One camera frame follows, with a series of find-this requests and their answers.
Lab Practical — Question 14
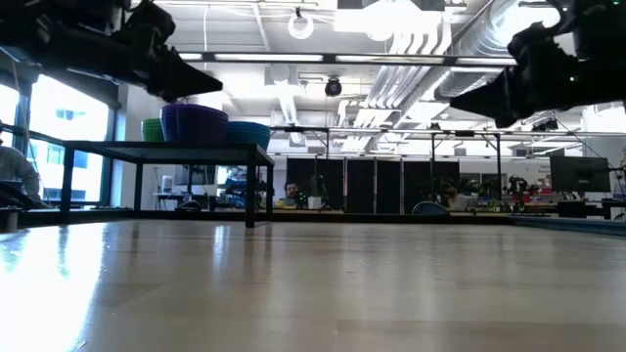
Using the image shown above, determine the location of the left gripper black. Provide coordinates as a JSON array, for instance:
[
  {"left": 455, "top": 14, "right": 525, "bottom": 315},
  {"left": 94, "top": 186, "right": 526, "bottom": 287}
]
[{"left": 114, "top": 0, "right": 225, "bottom": 103}]

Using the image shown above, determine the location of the black partition wall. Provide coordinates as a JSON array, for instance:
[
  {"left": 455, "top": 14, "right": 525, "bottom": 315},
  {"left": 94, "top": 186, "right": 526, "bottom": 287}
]
[{"left": 286, "top": 158, "right": 461, "bottom": 215}]

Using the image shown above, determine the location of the grey chair back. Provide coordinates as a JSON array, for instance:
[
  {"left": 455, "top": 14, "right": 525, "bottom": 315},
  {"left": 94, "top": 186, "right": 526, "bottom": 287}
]
[{"left": 411, "top": 200, "right": 452, "bottom": 217}]

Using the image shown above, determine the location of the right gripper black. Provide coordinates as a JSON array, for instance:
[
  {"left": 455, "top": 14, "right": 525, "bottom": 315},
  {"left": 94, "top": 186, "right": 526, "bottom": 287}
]
[{"left": 449, "top": 23, "right": 588, "bottom": 129}]

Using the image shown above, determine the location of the black perforated metal shelf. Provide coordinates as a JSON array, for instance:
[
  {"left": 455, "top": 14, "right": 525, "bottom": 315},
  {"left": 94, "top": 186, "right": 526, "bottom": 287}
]
[{"left": 63, "top": 140, "right": 276, "bottom": 229}]

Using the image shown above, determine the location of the black desktop monitor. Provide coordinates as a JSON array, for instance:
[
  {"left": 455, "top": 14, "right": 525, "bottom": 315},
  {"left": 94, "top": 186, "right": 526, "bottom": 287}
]
[{"left": 549, "top": 155, "right": 612, "bottom": 194}]

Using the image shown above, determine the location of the white ring light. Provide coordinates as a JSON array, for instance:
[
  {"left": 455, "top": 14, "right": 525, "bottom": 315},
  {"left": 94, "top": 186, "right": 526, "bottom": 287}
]
[{"left": 287, "top": 10, "right": 316, "bottom": 41}]

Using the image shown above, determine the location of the small plant white pot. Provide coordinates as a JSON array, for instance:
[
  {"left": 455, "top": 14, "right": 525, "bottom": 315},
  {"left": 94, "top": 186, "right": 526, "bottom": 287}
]
[{"left": 303, "top": 174, "right": 330, "bottom": 211}]

